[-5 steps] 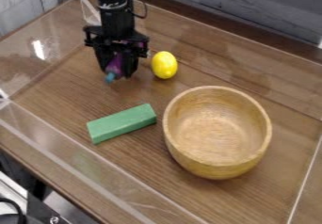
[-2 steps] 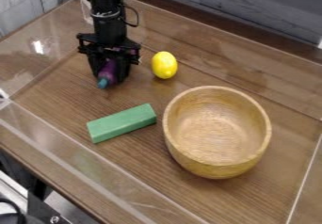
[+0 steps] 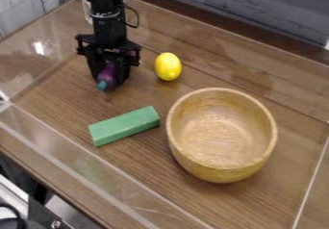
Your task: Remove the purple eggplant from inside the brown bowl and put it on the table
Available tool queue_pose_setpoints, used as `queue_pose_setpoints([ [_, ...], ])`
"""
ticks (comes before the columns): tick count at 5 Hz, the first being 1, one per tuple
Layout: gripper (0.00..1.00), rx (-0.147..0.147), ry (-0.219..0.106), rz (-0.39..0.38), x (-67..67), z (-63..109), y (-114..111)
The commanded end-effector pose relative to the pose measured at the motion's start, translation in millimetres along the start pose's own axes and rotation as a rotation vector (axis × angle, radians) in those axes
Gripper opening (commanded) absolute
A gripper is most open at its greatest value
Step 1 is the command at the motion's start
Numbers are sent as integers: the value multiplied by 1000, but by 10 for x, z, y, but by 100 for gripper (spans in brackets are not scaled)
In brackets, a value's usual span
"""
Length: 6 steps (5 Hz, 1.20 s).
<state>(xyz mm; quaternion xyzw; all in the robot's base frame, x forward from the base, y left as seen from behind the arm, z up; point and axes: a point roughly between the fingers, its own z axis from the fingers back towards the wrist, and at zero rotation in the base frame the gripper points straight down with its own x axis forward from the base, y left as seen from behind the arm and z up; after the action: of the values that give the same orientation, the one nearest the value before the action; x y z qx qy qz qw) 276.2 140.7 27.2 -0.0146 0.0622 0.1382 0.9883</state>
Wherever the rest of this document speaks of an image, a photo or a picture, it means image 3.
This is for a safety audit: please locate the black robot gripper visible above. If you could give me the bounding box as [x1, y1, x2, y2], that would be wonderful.
[75, 13, 142, 86]

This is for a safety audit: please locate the purple toy eggplant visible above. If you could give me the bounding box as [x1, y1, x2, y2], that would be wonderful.
[97, 62, 117, 91]

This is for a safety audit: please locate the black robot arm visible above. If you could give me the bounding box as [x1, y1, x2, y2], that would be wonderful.
[75, 0, 142, 91]

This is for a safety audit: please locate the brown wooden bowl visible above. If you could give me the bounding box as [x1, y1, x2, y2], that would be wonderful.
[166, 88, 279, 183]

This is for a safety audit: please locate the yellow toy lemon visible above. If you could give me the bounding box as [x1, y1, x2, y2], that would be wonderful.
[154, 52, 182, 81]

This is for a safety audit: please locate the green rectangular block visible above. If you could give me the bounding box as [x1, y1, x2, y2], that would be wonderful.
[89, 106, 161, 147]

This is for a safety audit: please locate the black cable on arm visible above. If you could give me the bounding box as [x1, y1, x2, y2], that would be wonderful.
[122, 4, 142, 29]

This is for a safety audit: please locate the clear acrylic tray wall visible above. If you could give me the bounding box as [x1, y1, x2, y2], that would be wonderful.
[0, 0, 329, 229]

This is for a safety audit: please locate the black metal bracket with bolt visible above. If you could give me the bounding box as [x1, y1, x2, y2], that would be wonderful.
[26, 199, 74, 229]

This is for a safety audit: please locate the black cable bottom left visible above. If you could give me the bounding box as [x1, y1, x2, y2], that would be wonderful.
[0, 201, 30, 229]

